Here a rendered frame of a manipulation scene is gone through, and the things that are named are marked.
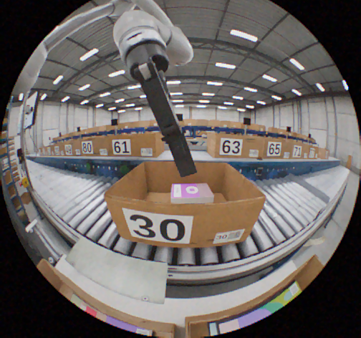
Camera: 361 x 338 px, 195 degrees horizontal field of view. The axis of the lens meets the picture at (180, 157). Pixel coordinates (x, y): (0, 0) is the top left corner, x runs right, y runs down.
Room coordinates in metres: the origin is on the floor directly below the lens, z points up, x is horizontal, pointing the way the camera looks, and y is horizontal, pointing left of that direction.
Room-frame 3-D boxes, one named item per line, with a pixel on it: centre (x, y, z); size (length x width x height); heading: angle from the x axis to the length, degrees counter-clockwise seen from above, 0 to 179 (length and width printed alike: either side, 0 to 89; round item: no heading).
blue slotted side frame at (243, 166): (0.69, 1.29, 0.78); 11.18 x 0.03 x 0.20; 87
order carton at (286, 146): (0.77, -0.82, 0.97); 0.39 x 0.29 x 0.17; 87
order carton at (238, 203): (0.31, -0.01, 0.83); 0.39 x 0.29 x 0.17; 88
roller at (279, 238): (0.34, -0.35, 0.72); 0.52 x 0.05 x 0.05; 177
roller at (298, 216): (0.33, -0.55, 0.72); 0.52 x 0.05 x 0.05; 177
